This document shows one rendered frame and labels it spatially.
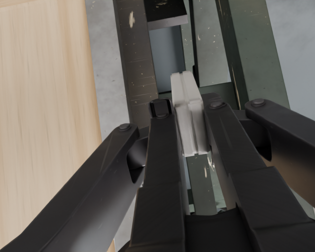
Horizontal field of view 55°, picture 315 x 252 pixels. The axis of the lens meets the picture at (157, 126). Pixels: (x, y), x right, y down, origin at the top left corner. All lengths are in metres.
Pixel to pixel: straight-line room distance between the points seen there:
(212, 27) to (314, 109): 1.77
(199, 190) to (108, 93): 0.24
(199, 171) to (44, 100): 0.31
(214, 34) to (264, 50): 0.36
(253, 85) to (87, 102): 0.28
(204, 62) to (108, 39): 0.43
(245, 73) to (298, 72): 1.71
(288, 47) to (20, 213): 1.77
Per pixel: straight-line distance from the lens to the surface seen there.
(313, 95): 2.42
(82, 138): 0.53
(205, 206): 0.57
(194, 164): 0.57
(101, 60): 0.53
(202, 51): 0.89
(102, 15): 0.57
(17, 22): 0.65
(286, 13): 1.90
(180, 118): 0.15
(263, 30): 0.53
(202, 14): 0.83
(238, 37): 0.52
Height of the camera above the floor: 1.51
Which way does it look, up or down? 42 degrees down
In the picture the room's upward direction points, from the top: 174 degrees clockwise
